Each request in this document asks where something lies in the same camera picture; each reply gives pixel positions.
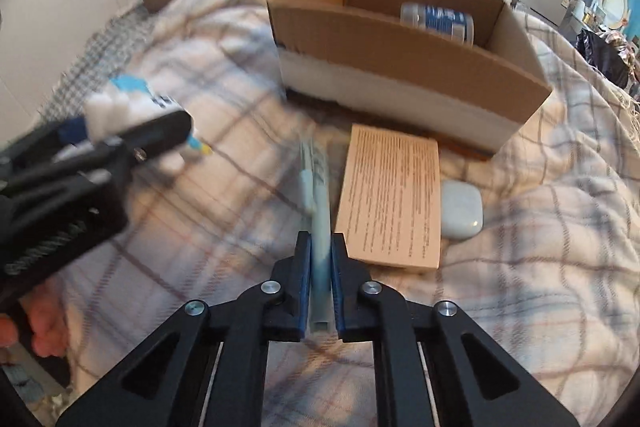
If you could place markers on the clear bottle with blue label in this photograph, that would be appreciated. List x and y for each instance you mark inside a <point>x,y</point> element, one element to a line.
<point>440,21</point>

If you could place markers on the round white-framed mirror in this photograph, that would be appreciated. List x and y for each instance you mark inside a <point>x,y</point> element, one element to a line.
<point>614,2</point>

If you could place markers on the white plaid blanket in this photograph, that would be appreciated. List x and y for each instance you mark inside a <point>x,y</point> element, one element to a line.
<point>200,237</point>

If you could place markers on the white and blue packet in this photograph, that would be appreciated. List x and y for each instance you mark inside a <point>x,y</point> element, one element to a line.
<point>125,104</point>

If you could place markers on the person's left hand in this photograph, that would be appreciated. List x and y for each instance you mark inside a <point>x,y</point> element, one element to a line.
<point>45,327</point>

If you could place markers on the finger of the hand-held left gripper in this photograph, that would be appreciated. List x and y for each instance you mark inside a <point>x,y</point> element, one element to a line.
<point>155,134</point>
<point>45,152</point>

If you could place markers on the white earbud case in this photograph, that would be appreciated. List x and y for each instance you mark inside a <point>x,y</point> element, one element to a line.
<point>461,209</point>

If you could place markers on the large cardboard box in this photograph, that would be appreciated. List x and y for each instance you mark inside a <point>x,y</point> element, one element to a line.
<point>360,37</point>

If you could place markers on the tan printed paper card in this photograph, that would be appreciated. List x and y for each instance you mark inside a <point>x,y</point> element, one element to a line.
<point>390,197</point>

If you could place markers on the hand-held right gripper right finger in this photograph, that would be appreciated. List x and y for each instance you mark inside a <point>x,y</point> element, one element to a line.
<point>336,292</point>

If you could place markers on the dark cloth pile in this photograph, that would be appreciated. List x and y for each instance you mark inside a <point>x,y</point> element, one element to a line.
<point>605,57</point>

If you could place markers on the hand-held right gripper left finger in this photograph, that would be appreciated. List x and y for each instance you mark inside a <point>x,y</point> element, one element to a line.
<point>301,292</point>

